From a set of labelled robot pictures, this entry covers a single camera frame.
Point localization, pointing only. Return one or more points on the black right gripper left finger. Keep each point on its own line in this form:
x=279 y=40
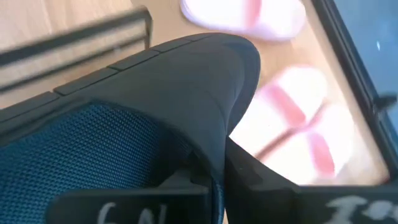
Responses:
x=140 y=208

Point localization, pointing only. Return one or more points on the wooden shelf with black legs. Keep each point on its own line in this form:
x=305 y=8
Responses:
x=62 y=40

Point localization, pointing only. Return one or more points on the black rubber slide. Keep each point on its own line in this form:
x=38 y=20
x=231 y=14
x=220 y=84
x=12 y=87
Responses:
x=171 y=93

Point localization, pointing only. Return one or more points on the black aluminium table frame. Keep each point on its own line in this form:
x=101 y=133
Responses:
x=353 y=62

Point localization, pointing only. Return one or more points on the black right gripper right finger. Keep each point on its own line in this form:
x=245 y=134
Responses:
x=280 y=205

